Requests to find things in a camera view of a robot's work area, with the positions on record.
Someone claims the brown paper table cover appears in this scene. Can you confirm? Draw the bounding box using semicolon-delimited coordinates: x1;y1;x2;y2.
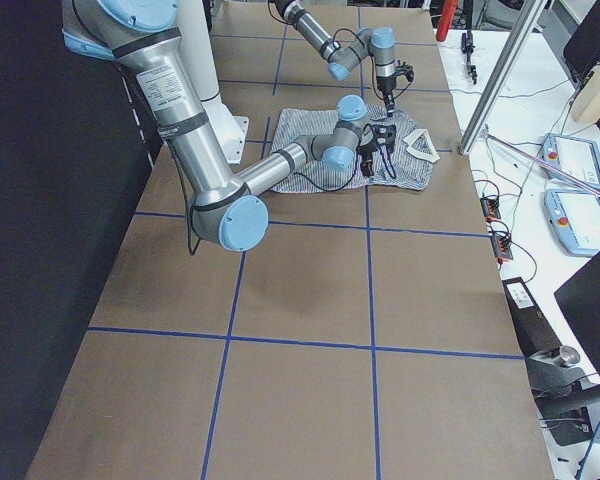
28;7;553;479

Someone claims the aluminium frame post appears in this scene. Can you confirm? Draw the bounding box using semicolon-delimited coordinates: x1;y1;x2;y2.
458;0;546;155

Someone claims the upper teach pendant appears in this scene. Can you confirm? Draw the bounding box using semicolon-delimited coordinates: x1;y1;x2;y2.
541;133;600;191

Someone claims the upper orange terminal block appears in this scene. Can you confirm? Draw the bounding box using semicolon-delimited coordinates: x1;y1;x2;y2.
480;196;501;223

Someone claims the red cylinder object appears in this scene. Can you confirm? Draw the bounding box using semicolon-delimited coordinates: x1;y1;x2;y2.
436;0;459;42

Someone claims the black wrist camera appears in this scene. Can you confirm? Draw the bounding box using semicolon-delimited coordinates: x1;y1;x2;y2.
372;124;396;152
395;60;415;84

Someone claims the orange terminal block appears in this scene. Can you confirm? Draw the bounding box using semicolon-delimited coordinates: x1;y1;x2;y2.
480;196;501;223
490;234;513;264

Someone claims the black box with label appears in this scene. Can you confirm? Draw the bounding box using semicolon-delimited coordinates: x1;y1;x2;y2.
502;277;562;357

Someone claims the lower orange terminal block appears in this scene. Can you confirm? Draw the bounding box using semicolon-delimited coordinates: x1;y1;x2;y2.
490;234;513;264

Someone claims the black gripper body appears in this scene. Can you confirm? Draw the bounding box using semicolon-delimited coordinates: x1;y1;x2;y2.
358;141;378;176
377;75;396;117

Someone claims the black monitor corner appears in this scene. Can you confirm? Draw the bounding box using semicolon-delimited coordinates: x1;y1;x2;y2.
554;251;600;371

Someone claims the beige wooden board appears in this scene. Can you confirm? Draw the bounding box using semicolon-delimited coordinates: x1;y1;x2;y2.
571;66;600;124

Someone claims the teach pendant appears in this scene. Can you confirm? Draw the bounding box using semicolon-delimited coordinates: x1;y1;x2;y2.
541;133;600;191
544;189;600;257

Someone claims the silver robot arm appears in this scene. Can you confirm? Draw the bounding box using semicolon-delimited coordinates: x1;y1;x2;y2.
267;1;403;118
61;1;370;251

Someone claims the lower teach pendant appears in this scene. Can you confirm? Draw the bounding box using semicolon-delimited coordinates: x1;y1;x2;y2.
544;189;600;257

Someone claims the black clamp tool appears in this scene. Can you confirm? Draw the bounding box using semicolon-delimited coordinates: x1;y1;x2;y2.
461;28;478;85

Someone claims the black camera stand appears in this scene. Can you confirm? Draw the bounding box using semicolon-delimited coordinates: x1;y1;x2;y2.
525;346;600;446

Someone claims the striped polo shirt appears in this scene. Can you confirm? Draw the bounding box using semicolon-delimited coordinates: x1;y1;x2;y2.
271;104;434;194

